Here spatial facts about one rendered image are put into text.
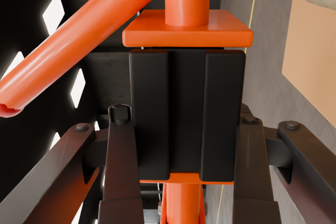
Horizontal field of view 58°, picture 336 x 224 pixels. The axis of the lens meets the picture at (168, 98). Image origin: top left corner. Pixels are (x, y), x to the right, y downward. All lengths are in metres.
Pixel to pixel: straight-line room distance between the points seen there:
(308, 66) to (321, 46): 0.03
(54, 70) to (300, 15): 0.27
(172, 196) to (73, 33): 0.11
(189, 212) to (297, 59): 0.23
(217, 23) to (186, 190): 0.10
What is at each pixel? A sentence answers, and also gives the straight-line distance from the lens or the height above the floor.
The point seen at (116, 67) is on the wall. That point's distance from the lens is 11.03.
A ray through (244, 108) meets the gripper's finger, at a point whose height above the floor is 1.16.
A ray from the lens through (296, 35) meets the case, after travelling 0.38.
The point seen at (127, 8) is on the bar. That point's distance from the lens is 0.17.
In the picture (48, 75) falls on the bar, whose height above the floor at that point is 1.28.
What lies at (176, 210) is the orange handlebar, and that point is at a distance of 0.20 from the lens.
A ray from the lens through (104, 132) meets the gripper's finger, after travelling 0.16.
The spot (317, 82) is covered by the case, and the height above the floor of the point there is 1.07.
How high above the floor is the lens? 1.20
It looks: 3 degrees up
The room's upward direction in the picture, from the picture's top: 91 degrees counter-clockwise
